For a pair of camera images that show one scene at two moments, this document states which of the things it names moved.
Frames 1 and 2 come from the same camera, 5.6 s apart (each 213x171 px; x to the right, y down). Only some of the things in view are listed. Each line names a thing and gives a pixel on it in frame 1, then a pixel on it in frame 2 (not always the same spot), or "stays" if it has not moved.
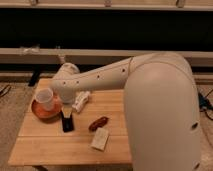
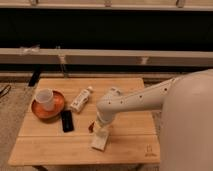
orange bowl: x=51 y=115 stays
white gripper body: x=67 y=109 to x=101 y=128
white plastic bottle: x=81 y=99 stays
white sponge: x=99 y=140 stays
